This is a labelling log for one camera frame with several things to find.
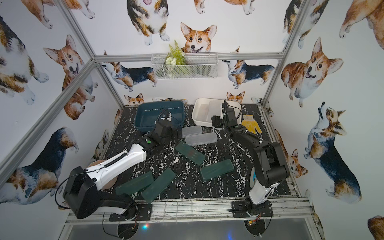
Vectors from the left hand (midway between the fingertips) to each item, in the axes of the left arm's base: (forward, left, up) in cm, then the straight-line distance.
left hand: (176, 125), depth 83 cm
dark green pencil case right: (-18, -22, -21) cm, 35 cm away
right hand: (+10, -23, -4) cm, 25 cm away
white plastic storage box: (+27, -11, -17) cm, 34 cm away
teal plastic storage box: (+27, +26, -21) cm, 43 cm away
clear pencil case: (+3, -14, -21) cm, 25 cm away
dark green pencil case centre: (-8, -7, -19) cm, 22 cm away
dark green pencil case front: (-27, +11, -21) cm, 36 cm away
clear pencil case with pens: (+28, -16, -22) cm, 39 cm away
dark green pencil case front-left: (-26, +22, -19) cm, 39 cm away
